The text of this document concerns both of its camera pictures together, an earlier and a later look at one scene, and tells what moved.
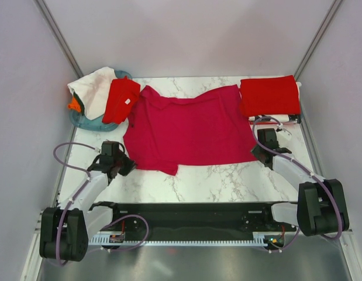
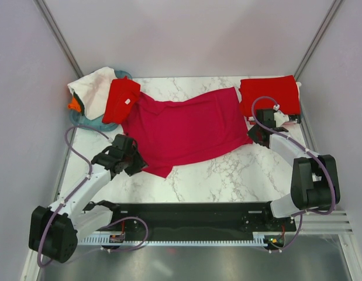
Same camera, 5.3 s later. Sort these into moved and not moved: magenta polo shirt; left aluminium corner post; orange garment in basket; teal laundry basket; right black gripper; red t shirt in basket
Moved: magenta polo shirt; right black gripper
Not moved: teal laundry basket; orange garment in basket; red t shirt in basket; left aluminium corner post
